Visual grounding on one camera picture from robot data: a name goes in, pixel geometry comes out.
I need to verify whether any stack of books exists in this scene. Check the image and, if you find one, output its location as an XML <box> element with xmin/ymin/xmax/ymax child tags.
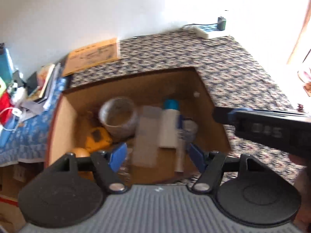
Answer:
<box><xmin>21</xmin><ymin>63</ymin><xmax>62</xmax><ymax>115</ymax></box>

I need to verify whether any brown cardboard box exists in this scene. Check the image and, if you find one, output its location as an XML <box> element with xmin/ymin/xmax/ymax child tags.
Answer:
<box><xmin>44</xmin><ymin>66</ymin><xmax>232</xmax><ymax>185</ymax></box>

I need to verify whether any white tape roll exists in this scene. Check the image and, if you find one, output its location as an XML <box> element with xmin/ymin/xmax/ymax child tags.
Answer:
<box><xmin>98</xmin><ymin>97</ymin><xmax>138</xmax><ymax>140</ymax></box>

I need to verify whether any yellow book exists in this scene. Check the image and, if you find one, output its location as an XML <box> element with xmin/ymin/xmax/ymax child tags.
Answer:
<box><xmin>62</xmin><ymin>38</ymin><xmax>121</xmax><ymax>77</ymax></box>

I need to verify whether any white plush toy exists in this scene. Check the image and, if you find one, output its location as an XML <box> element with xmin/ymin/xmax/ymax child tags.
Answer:
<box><xmin>7</xmin><ymin>82</ymin><xmax>27</xmax><ymax>105</ymax></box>

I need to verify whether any orange round fruit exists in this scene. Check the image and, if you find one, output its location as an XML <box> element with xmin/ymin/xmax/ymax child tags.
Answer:
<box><xmin>70</xmin><ymin>147</ymin><xmax>90</xmax><ymax>158</ymax></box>

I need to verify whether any floral patterned table cloth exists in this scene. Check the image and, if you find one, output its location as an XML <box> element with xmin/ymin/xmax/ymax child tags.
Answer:
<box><xmin>70</xmin><ymin>29</ymin><xmax>307</xmax><ymax>185</ymax></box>

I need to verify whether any yellow tape measure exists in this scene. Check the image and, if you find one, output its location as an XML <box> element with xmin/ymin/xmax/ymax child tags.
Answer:
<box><xmin>85</xmin><ymin>127</ymin><xmax>112</xmax><ymax>153</ymax></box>

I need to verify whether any white bottle blue cap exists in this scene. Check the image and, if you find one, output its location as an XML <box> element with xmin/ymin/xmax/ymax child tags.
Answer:
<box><xmin>158</xmin><ymin>99</ymin><xmax>180</xmax><ymax>148</ymax></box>

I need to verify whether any white power strip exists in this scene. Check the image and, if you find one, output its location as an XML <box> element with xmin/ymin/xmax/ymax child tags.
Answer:
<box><xmin>182</xmin><ymin>24</ymin><xmax>227</xmax><ymax>40</ymax></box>

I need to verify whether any black power adapter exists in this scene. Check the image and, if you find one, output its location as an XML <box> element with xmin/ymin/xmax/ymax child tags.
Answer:
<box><xmin>217</xmin><ymin>17</ymin><xmax>227</xmax><ymax>31</ymax></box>

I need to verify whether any blue patterned cloth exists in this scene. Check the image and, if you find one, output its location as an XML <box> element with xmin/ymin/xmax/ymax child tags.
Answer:
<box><xmin>1</xmin><ymin>77</ymin><xmax>68</xmax><ymax>167</ymax></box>

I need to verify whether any red cloth item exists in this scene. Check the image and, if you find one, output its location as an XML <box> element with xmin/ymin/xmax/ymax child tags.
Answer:
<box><xmin>0</xmin><ymin>92</ymin><xmax>13</xmax><ymax>125</ymax></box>

